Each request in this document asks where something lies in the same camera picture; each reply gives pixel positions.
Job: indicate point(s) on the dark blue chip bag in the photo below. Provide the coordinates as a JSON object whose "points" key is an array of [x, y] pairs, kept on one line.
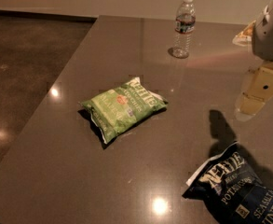
{"points": [[231, 190]]}

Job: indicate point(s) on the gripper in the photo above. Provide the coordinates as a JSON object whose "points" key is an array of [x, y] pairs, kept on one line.
{"points": [[270, 36]]}

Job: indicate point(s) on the white plate with food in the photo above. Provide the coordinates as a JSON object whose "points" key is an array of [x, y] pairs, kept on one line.
{"points": [[245, 37]]}

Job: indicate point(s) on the green jalapeno chip bag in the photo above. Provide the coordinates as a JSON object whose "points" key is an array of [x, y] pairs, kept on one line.
{"points": [[117, 110]]}

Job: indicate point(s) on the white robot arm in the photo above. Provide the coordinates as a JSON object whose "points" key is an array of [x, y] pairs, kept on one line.
{"points": [[262, 40]]}

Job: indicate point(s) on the clear plastic water bottle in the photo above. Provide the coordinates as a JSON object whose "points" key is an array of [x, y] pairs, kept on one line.
{"points": [[184, 28]]}

